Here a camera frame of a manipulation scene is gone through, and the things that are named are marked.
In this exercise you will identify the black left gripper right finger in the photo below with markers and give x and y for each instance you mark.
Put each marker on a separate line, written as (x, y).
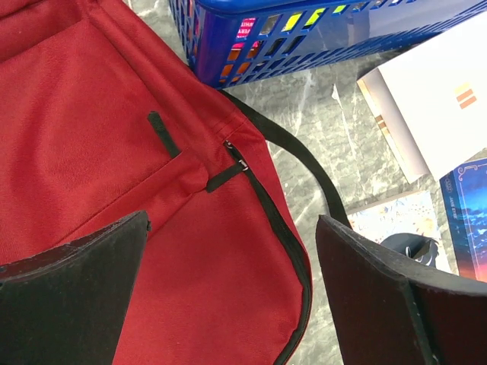
(390, 309)

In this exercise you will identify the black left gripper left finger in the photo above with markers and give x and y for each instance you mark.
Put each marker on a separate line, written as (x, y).
(67, 305)

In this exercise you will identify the red backpack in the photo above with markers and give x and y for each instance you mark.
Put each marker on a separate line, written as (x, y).
(100, 119)

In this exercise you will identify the floral light notebook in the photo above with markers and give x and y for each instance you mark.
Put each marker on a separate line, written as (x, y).
(406, 223)

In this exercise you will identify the blue Jane Eyre book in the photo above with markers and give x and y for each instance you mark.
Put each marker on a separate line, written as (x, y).
(464, 196)

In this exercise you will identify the white book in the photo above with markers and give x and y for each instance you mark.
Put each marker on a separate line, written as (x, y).
(430, 102)

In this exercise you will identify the blue plastic basket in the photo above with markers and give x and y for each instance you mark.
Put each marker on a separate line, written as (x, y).
(298, 35)

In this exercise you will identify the pink box in basket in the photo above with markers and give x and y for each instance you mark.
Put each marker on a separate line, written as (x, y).
(243, 39)

